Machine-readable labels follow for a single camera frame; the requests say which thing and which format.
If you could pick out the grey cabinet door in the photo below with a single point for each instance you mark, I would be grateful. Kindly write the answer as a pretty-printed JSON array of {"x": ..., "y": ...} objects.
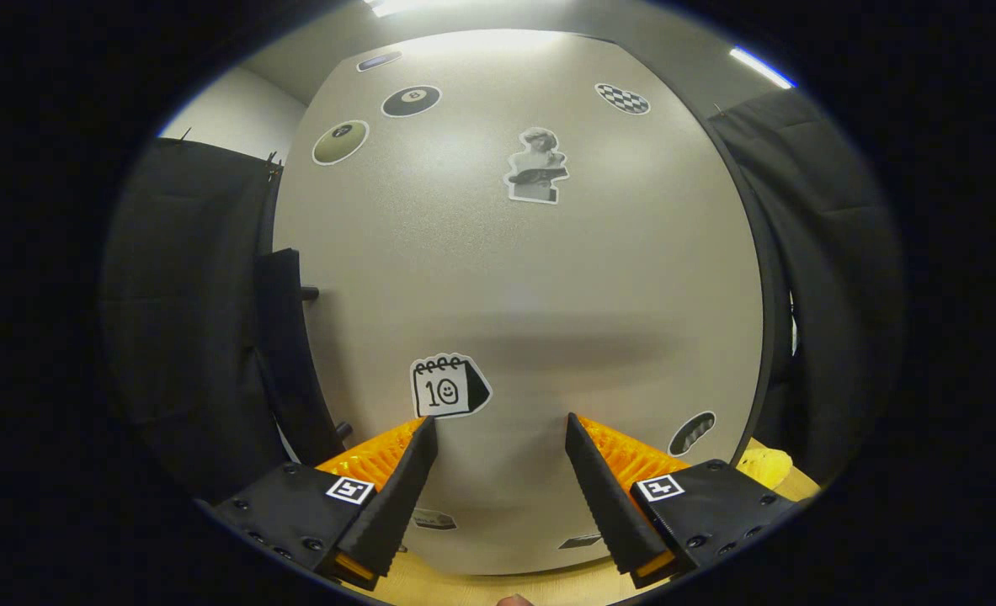
[{"x": 548, "y": 295}]

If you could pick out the yellow lemon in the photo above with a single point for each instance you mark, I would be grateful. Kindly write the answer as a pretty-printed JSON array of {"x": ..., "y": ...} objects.
[{"x": 767, "y": 467}]

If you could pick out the black backdrop cloth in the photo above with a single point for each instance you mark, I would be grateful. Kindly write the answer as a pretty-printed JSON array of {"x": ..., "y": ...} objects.
[{"x": 186, "y": 337}]

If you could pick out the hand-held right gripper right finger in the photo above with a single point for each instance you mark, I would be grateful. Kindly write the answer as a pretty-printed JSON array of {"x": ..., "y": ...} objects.
[{"x": 603, "y": 505}]

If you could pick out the ceiling light panel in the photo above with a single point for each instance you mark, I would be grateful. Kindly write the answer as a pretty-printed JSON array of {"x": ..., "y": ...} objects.
[{"x": 396, "y": 7}]

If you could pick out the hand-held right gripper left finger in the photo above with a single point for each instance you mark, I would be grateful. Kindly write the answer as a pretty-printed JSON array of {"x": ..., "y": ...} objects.
[{"x": 396, "y": 505}]

